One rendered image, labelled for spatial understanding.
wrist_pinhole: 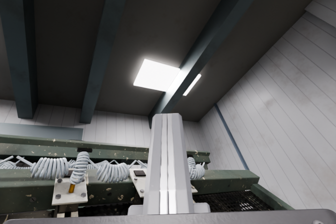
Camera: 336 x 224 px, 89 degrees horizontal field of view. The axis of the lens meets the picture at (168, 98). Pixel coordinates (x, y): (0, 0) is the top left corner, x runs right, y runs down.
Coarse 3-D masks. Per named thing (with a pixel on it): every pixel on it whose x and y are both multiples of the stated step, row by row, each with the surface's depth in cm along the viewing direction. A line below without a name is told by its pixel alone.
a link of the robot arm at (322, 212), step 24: (96, 216) 5; (120, 216) 5; (144, 216) 5; (168, 216) 5; (192, 216) 5; (216, 216) 5; (240, 216) 5; (264, 216) 5; (288, 216) 5; (312, 216) 5
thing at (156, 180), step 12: (156, 120) 10; (156, 132) 9; (156, 144) 8; (156, 156) 8; (156, 168) 7; (156, 180) 7; (144, 192) 7; (156, 192) 6; (144, 204) 6; (156, 204) 6
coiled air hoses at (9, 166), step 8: (0, 160) 86; (72, 160) 103; (104, 160) 114; (112, 160) 119; (136, 160) 128; (0, 168) 83; (8, 168) 84; (16, 168) 86; (24, 168) 88; (88, 168) 109; (144, 168) 124
